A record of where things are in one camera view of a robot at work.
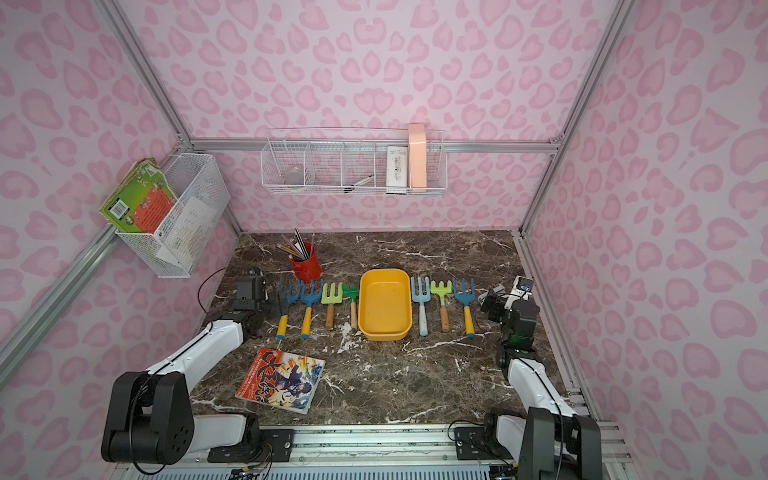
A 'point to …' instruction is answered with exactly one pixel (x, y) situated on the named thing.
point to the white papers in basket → (189, 235)
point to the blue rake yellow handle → (309, 299)
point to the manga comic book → (282, 380)
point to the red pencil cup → (309, 269)
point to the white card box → (397, 169)
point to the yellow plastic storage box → (385, 308)
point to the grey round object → (295, 177)
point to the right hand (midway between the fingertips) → (505, 289)
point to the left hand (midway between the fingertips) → (267, 296)
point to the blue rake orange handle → (284, 299)
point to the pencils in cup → (297, 250)
